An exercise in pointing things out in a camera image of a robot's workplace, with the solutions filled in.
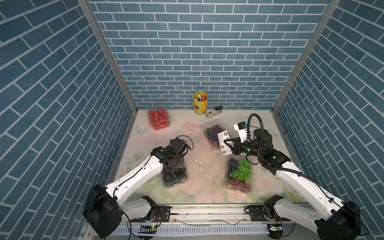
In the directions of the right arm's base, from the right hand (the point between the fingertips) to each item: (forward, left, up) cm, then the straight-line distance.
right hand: (226, 141), depth 74 cm
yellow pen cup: (+40, +16, -10) cm, 44 cm away
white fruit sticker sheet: (-2, +1, -3) cm, 4 cm away
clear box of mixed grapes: (-8, -9, -18) cm, 21 cm away
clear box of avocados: (-12, +27, -18) cm, 35 cm away
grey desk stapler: (+42, +3, -19) cm, 46 cm away
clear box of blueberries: (+20, +8, -18) cm, 28 cm away
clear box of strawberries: (+29, +46, -17) cm, 57 cm away
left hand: (-7, +22, -14) cm, 27 cm away
